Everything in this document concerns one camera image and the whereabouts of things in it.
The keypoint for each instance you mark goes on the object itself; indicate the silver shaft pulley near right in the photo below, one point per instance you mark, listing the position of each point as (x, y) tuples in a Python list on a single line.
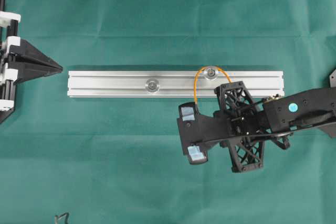
[(210, 73)]

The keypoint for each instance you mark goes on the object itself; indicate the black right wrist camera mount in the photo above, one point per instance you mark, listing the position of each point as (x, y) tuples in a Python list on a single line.
[(199, 133)]

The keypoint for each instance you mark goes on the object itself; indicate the aluminium extrusion rail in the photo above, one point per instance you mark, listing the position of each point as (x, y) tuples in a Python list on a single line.
[(169, 84)]

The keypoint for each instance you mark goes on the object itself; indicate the yellow orange rubber band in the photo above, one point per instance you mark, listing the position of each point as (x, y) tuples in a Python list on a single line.
[(202, 69)]

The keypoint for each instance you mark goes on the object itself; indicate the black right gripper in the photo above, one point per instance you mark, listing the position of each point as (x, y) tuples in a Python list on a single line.
[(237, 106)]

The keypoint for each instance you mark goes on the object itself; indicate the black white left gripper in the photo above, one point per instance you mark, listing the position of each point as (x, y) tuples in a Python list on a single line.
[(24, 52)]

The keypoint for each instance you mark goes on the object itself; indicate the silver shaft pulley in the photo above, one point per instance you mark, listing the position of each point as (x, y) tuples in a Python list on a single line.
[(210, 73), (152, 86)]

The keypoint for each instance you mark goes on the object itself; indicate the silver shaft pulley near left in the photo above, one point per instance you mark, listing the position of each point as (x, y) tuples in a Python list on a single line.
[(152, 86)]

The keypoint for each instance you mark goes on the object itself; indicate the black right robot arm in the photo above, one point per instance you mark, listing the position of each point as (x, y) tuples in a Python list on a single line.
[(280, 117)]

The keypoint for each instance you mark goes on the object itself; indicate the green table cloth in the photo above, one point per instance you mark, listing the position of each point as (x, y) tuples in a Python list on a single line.
[(120, 160)]

